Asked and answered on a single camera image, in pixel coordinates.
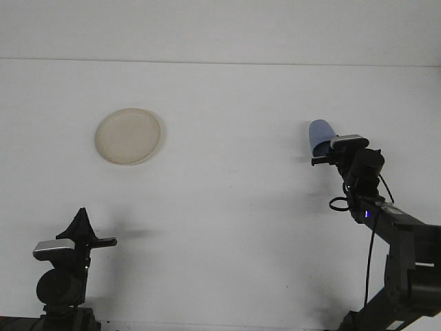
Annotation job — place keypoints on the pale blue cup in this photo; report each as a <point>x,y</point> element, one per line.
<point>320,132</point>

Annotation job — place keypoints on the pale round plate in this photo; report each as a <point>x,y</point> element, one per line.
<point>129,136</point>

